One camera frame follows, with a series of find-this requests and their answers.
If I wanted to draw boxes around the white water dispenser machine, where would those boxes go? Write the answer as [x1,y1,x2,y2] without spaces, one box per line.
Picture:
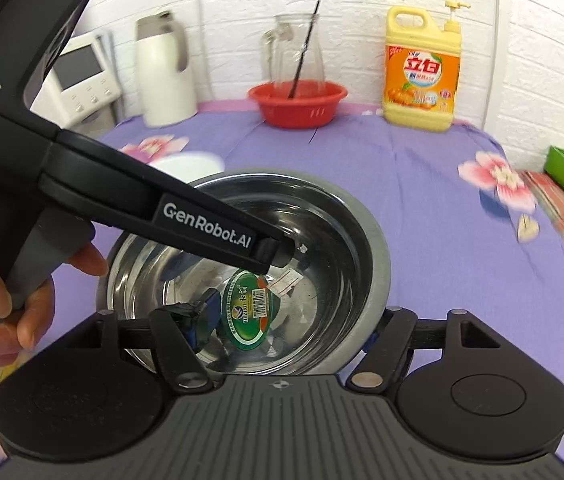
[30,32,122,139]

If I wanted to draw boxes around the red plastic basket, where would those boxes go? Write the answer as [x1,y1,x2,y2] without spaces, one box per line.
[247,79,348,129]

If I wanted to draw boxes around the white bowl red pattern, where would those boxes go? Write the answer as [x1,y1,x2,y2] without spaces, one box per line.
[150,151,224,183]

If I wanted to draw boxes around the white thermos jug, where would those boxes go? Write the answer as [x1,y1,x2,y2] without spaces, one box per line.
[134,11,197,128]

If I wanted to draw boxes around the purple floral tablecloth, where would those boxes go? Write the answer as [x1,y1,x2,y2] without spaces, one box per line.
[0,102,564,478]

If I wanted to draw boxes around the yellow dish soap bottle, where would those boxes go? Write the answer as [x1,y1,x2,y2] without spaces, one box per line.
[383,0,469,132]

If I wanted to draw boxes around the clear glass pitcher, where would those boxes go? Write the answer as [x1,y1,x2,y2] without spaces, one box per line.
[262,13,325,86]

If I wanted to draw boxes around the stainless steel bowl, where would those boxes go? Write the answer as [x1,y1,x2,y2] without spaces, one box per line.
[96,170,390,379]

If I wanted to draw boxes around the black straw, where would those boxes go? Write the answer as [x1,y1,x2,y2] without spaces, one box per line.
[288,0,321,100]

